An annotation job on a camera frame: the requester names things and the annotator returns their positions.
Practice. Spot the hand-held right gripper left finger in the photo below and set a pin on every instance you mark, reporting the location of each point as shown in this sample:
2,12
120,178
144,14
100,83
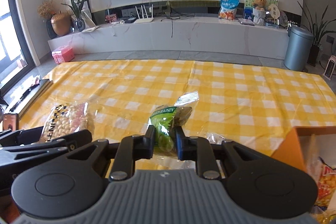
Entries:
150,141

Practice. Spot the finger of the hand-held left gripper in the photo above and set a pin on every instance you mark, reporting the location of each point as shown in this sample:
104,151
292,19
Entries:
52,149
15,138

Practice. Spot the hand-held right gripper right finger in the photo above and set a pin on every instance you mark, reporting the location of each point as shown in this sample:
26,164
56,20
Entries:
181,144

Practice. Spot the green raisin bag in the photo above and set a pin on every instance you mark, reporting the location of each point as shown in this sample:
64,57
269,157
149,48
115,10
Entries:
164,121

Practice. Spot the orange cardboard box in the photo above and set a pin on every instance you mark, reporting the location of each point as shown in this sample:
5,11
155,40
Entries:
291,145

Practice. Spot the colourful puffed snack bag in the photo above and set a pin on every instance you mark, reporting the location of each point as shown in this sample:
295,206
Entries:
326,182

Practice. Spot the smartphone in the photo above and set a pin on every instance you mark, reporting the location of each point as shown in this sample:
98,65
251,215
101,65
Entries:
10,122

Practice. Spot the yellow checked tablecloth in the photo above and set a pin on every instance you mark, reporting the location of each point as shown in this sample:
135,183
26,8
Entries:
223,90

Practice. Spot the pink box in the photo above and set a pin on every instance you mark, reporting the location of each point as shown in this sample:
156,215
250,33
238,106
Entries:
63,54

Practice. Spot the white marble television console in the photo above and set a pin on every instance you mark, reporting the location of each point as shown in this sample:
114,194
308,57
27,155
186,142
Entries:
183,37

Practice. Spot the glass sliding door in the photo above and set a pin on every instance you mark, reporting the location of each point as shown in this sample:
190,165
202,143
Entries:
11,29

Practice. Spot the white router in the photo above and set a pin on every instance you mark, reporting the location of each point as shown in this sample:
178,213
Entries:
143,19

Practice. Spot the bronze vase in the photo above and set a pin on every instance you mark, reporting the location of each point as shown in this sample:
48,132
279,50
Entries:
61,24

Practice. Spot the dried flowers in dark vase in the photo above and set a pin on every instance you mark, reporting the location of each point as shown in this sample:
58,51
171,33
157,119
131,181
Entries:
47,16

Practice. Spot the white paper sheet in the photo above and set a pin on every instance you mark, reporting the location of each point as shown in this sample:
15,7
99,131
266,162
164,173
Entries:
90,29

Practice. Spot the photo card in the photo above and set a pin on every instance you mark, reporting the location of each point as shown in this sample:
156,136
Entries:
111,18

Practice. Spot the glass vase with plant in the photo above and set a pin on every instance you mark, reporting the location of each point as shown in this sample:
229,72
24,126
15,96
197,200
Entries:
78,16

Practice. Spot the silver flat device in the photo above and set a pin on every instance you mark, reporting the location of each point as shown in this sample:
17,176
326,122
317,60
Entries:
246,22

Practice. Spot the blue snack bag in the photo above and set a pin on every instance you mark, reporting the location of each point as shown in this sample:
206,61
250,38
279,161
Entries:
229,8

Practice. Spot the blue-grey trash bin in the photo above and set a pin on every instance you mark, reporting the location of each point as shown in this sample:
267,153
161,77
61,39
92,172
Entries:
298,48

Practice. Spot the teddy bear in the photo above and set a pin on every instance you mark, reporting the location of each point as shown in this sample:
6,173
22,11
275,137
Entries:
260,10

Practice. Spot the round paper fan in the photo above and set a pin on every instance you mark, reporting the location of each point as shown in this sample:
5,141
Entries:
272,12

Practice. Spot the decorative plate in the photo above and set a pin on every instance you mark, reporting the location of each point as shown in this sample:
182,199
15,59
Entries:
283,18

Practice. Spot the pink white heater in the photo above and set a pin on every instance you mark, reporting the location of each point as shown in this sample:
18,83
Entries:
330,66

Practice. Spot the long-leaf potted plant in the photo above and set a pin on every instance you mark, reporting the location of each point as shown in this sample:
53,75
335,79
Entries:
317,29

